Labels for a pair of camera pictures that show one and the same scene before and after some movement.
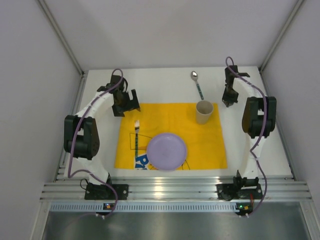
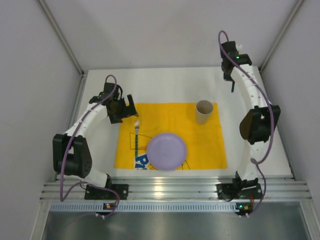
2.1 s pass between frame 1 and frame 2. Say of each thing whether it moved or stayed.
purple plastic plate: stayed
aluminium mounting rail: stayed
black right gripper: moved
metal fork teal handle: stayed
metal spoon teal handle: moved
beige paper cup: stayed
